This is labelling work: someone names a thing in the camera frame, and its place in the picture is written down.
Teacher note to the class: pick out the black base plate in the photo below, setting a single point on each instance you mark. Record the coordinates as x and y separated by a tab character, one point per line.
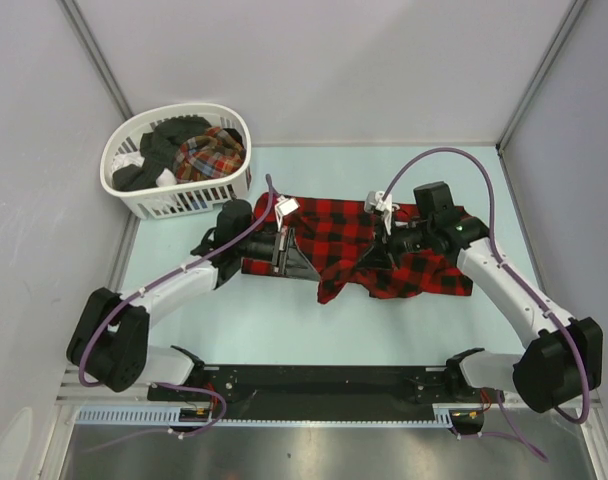
344	387

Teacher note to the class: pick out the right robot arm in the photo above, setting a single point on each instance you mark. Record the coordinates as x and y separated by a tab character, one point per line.
562	356

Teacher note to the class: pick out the white garment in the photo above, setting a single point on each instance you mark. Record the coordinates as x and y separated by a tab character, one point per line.
126	161

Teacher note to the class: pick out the multicolour plaid shirt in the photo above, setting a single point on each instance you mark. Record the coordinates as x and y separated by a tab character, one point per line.
215	154

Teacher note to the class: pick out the white cable duct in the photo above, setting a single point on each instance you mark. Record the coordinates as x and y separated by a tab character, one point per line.
417	416

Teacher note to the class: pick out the aluminium corner post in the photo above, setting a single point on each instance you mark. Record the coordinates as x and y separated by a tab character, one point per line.
544	67
91	47

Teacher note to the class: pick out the red black plaid shirt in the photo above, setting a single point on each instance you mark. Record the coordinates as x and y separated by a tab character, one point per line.
333	234

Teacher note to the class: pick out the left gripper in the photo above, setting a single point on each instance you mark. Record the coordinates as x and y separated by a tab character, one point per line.
295	265

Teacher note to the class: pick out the dark grey garment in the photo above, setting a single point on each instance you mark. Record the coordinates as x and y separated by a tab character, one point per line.
157	150

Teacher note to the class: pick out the white laundry basket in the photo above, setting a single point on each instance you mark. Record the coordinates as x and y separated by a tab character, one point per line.
183	198

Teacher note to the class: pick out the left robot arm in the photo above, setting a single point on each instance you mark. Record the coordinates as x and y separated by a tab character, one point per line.
110	345

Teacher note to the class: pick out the right aluminium corner post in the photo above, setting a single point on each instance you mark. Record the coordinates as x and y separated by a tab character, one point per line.
544	67

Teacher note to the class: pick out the left aluminium corner post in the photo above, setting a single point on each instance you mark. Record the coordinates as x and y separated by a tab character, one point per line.
91	47

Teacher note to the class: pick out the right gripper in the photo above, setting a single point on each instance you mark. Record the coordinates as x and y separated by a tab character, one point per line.
384	253

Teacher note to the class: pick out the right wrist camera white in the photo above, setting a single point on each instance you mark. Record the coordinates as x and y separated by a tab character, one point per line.
378	203

